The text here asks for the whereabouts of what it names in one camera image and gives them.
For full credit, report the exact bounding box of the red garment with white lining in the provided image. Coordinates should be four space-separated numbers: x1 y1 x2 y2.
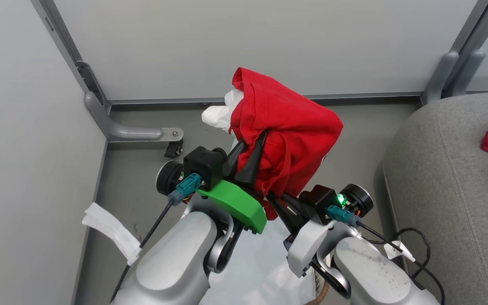
201 67 344 222

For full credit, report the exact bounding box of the grey fabric sofa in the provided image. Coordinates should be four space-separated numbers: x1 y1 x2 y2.
383 91 488 305

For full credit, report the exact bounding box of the black caster wheel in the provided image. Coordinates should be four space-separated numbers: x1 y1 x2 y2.
164 141 184 160

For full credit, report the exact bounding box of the grey partition foot bar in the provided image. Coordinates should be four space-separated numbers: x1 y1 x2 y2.
84 91 184 144

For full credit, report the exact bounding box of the white tag on cable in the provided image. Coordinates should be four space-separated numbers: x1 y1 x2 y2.
383 240 416 263

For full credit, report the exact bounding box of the white strap on cable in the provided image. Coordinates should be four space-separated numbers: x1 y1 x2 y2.
82 202 142 267

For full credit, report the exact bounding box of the woven brown laundry basket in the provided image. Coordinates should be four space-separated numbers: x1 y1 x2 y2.
303 275 331 305

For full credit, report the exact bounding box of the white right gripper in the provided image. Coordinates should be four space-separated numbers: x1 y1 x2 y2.
266 182 374 279

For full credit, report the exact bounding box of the grey partition corner post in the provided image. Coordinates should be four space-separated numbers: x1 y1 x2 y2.
29 0 110 114

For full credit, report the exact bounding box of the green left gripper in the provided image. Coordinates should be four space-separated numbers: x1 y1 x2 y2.
156 130 269 235

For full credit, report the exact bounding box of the grey partition bottom rail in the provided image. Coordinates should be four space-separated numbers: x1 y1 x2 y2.
108 91 424 107

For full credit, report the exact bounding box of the grey partition post with foot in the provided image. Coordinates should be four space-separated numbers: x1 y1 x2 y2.
446 0 488 98
422 0 488 105

